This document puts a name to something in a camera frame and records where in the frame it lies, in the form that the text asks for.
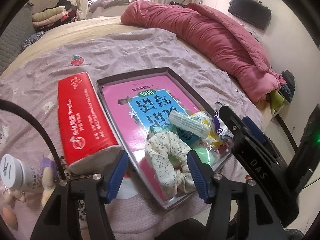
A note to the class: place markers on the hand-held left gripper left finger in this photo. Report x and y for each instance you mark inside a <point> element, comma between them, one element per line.
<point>116,177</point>

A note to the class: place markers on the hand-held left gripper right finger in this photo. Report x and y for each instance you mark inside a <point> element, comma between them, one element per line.
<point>198,177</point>

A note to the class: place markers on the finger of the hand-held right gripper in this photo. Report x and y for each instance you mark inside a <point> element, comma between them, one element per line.
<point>232,125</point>
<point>253,131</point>

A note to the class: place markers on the silver foil packet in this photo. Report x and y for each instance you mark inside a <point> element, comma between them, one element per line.
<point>221,125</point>

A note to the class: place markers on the yellow packet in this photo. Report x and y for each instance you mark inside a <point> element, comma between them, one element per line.
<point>212,132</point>

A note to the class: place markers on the green sponge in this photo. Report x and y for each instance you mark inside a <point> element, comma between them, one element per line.
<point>208,156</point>

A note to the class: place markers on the leopard print scrunchie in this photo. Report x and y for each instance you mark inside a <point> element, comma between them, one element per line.
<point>75,173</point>

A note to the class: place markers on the floral white scrunchie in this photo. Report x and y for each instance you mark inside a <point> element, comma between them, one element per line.
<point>162,155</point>

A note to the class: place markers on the beige plush bunny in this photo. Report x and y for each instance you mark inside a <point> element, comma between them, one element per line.
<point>50,180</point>

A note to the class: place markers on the grey shallow box tray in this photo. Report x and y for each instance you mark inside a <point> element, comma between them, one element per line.
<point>107,81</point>

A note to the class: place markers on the beige makeup sponge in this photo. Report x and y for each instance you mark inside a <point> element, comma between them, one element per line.
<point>8,215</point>

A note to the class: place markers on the green pillow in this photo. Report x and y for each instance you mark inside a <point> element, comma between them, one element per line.
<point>276,100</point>

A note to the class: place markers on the dark clothes on stool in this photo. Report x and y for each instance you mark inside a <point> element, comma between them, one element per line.
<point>288,85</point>

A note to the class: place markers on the pink book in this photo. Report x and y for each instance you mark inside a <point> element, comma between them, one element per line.
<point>120,110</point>

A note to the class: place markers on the red tissue pack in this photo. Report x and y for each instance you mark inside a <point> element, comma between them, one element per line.
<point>80,115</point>

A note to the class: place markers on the pink quilt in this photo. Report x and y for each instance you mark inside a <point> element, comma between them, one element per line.
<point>212,37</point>

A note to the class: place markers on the white pill bottle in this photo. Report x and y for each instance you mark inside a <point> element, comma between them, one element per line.
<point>17,172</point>

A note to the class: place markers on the bed with beige sheet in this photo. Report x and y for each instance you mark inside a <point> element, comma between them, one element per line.
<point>82,27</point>

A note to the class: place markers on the dark floral cloth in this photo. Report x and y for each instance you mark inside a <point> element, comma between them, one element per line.
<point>32,40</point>

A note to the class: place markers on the grey quilted headboard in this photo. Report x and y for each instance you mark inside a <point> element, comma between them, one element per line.
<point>12,42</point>

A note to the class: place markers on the clothes on window sill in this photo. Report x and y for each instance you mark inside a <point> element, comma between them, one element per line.
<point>112,3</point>

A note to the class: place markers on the pile of folded clothes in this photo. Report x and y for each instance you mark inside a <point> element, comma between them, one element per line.
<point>50,16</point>

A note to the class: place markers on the black wall television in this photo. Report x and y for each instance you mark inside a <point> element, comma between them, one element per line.
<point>250,12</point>

